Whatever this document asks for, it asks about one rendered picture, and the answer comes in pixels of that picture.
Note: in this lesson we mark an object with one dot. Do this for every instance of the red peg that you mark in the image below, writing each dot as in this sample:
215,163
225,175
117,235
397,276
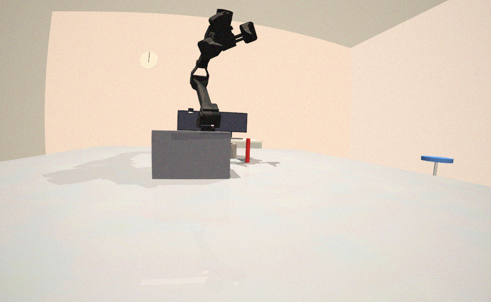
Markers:
247,152

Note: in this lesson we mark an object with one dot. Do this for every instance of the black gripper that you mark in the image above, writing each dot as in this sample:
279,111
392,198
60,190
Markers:
211,48

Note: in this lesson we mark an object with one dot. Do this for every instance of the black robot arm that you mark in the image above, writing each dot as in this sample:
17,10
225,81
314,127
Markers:
209,113

